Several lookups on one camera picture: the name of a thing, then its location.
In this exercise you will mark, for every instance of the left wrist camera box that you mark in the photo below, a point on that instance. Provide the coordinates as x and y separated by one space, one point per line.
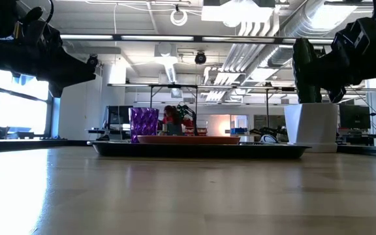
33 31

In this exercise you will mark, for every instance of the blue storage bin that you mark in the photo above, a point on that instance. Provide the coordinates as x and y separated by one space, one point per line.
238 131

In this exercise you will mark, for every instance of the large bright window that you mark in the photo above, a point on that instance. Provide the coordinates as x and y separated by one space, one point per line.
21 111

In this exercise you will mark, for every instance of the green cactus plant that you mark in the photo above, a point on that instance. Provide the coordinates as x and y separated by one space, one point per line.
302 49

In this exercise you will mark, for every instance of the purple faceted plastic cup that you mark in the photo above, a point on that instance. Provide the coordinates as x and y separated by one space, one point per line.
144 122

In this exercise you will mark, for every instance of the black computer monitor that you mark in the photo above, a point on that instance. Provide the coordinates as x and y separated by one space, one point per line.
354 117
117 117

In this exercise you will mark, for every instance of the black background robot arm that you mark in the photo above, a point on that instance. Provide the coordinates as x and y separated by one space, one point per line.
279 130
188 114

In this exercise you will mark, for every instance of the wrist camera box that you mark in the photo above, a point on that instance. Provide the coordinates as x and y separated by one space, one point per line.
357 34
33 31

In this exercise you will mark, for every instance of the black overhead light bar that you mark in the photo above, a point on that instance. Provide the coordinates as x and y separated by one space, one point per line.
158 38

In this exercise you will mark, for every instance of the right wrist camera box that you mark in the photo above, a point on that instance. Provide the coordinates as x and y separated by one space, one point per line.
357 34

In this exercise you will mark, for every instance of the red round plate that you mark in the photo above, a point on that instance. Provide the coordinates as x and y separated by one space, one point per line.
188 140

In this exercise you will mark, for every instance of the dark green plastic tray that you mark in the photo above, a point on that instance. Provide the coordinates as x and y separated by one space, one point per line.
191 150

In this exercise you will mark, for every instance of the silver ventilation duct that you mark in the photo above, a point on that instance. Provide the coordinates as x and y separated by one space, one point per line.
305 23

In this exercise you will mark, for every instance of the black background workstation frame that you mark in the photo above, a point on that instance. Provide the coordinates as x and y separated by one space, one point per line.
151 94

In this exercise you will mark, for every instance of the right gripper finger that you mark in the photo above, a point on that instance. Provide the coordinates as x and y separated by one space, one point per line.
337 95
331 75

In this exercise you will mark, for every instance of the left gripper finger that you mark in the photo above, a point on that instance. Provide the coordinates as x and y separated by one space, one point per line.
80 72
56 89

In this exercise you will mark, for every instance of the person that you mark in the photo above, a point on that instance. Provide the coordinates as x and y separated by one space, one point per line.
171 120

